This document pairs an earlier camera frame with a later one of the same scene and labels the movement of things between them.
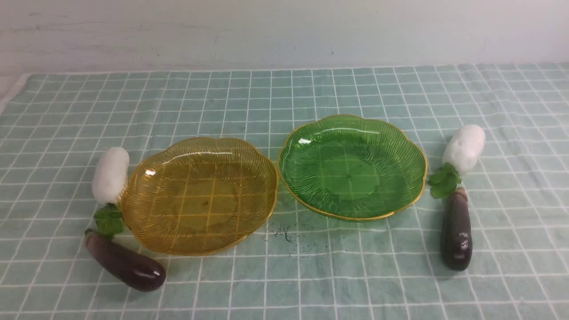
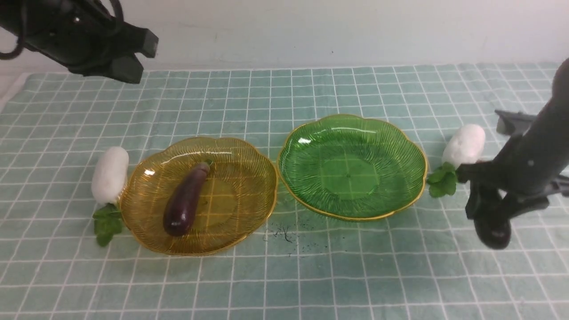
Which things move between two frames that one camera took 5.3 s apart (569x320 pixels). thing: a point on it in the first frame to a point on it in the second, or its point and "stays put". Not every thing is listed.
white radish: [109, 182] stays put
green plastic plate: [351, 167] stays put
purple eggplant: [146, 273] to [180, 208]
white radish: [462, 151] stays put
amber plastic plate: [199, 196] stays put
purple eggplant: [456, 236] to [494, 234]
